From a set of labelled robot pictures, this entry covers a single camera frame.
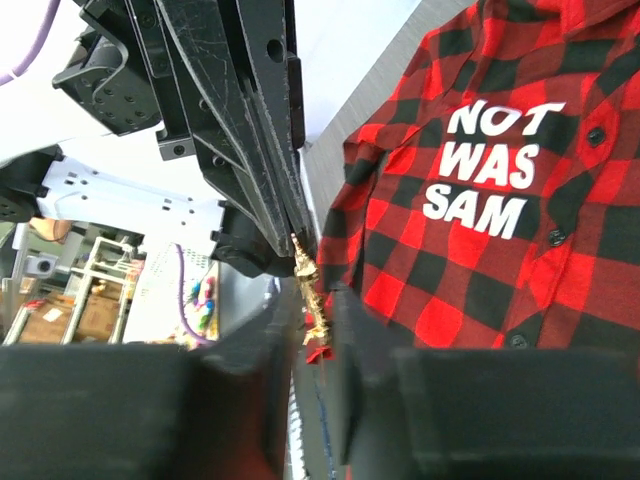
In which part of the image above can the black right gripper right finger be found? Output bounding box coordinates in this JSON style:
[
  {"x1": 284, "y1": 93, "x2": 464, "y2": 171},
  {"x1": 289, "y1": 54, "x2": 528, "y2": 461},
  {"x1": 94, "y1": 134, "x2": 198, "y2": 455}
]
[{"x1": 333, "y1": 286, "x2": 639, "y2": 479}]

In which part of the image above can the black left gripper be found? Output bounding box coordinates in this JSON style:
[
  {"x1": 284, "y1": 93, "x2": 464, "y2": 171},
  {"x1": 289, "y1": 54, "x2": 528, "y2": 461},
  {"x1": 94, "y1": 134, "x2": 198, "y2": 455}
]
[{"x1": 52, "y1": 1, "x2": 294, "y2": 257}]

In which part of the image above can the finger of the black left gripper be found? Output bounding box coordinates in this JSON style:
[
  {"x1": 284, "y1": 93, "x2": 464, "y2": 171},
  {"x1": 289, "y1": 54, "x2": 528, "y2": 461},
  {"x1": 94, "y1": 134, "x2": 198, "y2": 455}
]
[{"x1": 236, "y1": 1, "x2": 312, "y2": 245}]

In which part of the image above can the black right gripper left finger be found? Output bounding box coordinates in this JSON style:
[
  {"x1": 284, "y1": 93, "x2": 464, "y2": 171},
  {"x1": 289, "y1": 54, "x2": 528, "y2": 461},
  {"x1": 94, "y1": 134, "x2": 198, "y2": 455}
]
[{"x1": 1, "y1": 294, "x2": 300, "y2": 479}]

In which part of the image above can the gold maple leaf brooch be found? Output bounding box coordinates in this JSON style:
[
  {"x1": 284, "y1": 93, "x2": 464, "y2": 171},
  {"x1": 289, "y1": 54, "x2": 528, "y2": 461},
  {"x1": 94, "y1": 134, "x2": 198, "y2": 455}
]
[{"x1": 291, "y1": 233, "x2": 330, "y2": 346}]

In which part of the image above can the red black plaid shirt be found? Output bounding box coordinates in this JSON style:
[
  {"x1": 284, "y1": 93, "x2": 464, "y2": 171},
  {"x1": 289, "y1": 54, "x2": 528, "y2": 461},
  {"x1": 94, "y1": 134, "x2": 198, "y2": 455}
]
[{"x1": 317, "y1": 0, "x2": 639, "y2": 356}]

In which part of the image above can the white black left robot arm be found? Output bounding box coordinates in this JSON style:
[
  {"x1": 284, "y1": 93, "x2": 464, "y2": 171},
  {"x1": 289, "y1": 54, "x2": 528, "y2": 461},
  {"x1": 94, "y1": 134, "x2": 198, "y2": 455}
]
[{"x1": 1, "y1": 1, "x2": 317, "y2": 277}]

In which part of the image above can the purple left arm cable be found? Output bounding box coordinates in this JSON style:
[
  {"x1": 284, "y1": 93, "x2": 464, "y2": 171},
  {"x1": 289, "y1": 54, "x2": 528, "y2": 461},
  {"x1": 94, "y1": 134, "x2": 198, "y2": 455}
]
[{"x1": 0, "y1": 0, "x2": 61, "y2": 86}]

